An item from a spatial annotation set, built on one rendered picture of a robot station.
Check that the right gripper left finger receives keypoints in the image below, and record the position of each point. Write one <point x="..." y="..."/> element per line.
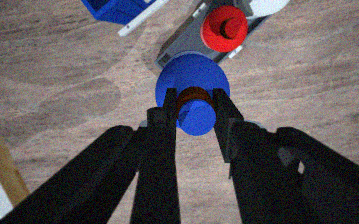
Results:
<point x="84" y="191"/>

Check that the dark grey tray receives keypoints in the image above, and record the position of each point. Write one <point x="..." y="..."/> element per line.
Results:
<point x="190" y="38"/>

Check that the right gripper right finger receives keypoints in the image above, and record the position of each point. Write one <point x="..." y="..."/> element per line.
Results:
<point x="268" y="193"/>

